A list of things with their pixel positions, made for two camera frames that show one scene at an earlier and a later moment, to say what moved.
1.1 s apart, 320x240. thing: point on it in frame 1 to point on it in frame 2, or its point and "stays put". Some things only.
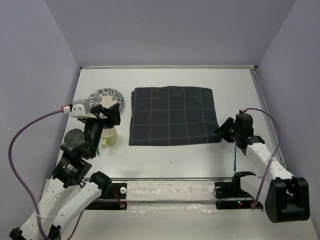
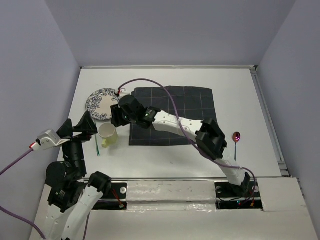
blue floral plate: (107, 97) stays put
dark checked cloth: (173, 115) stays put
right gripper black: (221, 131) to (117, 118)
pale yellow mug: (109, 136) stays put
